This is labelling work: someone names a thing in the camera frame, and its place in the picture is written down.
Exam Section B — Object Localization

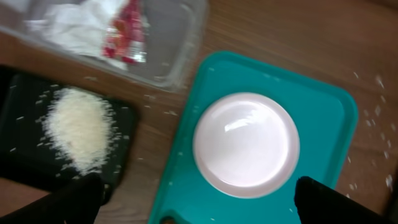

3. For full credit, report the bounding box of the red silver snack wrapper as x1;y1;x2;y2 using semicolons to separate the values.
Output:
102;0;147;64

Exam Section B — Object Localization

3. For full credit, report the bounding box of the teal plastic tray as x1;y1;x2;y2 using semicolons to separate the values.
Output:
149;52;358;223

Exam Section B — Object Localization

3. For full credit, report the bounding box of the black bin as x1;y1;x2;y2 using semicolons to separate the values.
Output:
1;65;139;203

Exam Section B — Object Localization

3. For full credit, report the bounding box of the clear plastic bin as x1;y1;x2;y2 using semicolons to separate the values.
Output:
1;0;208;90

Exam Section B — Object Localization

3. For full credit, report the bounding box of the white napkin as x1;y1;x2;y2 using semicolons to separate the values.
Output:
25;0;127;70

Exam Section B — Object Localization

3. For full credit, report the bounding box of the white plate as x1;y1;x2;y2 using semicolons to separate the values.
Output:
192;93;300;198

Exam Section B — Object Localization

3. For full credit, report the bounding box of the white rice pile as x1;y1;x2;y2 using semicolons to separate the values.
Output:
42;88;122;175

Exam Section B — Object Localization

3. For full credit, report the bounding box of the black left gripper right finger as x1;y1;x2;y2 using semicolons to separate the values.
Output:
294;176;392;224

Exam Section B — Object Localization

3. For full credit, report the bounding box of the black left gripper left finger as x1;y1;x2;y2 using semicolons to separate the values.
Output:
1;173;104;224

